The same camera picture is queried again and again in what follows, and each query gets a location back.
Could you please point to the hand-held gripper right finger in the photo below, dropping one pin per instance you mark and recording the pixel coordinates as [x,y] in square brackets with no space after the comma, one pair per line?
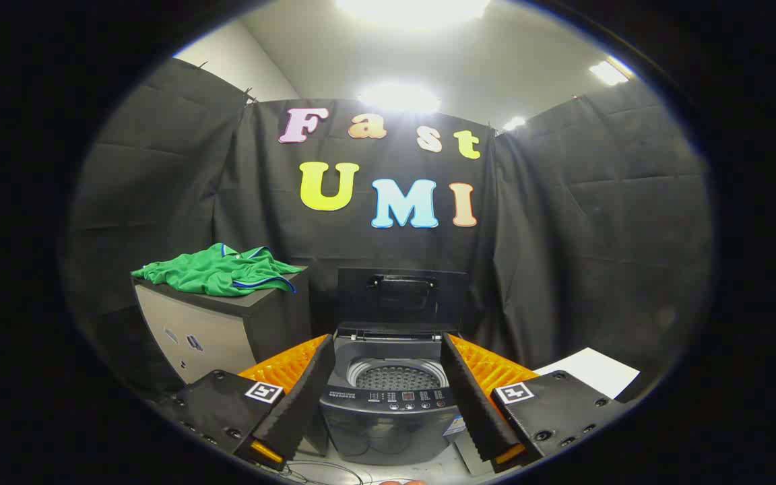
[472,404]

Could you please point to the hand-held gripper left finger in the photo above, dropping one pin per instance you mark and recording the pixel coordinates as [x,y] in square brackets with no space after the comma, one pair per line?
[307,397]

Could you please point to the grey washing machine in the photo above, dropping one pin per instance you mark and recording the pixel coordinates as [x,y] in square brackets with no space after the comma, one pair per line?
[388,431]

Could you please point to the green polo shirt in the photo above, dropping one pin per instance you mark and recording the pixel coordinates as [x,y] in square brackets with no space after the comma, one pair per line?
[206,273]

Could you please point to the dark grey cabinet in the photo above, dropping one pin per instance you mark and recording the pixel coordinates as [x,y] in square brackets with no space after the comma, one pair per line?
[213,330]

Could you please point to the black backdrop cloth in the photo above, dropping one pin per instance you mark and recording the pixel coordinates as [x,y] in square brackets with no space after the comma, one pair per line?
[260,202]

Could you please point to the small ceiling light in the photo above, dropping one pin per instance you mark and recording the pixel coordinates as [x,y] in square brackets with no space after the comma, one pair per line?
[514,123]

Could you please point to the rectangular ceiling light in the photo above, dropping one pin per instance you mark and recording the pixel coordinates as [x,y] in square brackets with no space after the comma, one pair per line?
[608,73]

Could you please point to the large round ceiling light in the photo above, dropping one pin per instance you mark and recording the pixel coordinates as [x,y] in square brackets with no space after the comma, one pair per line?
[411,10]

